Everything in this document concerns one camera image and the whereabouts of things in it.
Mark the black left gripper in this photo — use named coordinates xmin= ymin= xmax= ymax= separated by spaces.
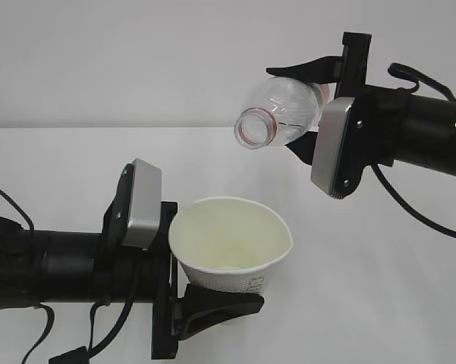
xmin=140 ymin=202 xmax=265 ymax=359

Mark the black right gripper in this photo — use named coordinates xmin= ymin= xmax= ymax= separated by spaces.
xmin=266 ymin=32 xmax=413 ymax=168

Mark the clear water bottle red label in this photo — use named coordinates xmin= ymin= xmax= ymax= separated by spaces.
xmin=234 ymin=77 xmax=331 ymax=149

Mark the white paper coffee cup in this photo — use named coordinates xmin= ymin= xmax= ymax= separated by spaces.
xmin=168 ymin=196 xmax=294 ymax=295

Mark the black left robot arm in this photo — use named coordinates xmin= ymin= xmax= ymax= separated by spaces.
xmin=0 ymin=202 xmax=264 ymax=363

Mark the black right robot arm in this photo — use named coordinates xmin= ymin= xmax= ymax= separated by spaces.
xmin=266 ymin=32 xmax=456 ymax=188

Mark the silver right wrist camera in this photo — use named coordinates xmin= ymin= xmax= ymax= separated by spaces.
xmin=310 ymin=97 xmax=355 ymax=199

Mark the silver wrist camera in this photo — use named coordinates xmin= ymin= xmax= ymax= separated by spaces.
xmin=101 ymin=158 xmax=162 ymax=252
xmin=310 ymin=97 xmax=355 ymax=199

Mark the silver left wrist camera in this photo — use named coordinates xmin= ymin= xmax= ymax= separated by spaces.
xmin=101 ymin=158 xmax=162 ymax=252

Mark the black left camera cable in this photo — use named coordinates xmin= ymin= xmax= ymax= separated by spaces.
xmin=0 ymin=182 xmax=145 ymax=364

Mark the black camera cable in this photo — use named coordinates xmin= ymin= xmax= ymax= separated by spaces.
xmin=0 ymin=182 xmax=145 ymax=364
xmin=371 ymin=62 xmax=456 ymax=249

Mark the black right camera cable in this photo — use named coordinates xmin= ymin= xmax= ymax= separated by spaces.
xmin=371 ymin=62 xmax=456 ymax=249

